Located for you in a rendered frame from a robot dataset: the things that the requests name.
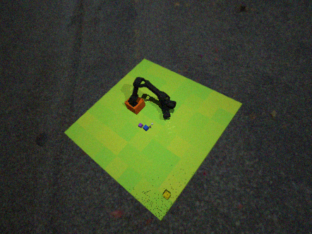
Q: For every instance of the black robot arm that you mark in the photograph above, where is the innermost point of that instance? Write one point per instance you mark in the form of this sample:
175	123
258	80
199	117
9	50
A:
162	96

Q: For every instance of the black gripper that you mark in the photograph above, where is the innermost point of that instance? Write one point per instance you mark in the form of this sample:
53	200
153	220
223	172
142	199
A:
166	112

